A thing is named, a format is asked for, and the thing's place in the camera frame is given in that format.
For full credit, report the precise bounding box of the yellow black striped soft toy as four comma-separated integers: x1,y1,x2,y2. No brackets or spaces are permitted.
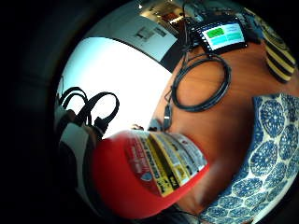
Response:
260,22,297,84

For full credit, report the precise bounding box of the small black screen device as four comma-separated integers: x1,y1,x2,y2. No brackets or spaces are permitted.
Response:
190,14,250,55

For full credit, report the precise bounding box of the blue patterned white bowl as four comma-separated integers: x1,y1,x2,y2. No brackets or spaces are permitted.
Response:
198,92,299,224

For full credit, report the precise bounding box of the thin black cable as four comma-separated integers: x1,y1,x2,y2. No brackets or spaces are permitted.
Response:
180,0,200,63

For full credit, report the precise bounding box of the black coiled cable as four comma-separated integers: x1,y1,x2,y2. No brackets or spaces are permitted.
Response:
162,51,233,132

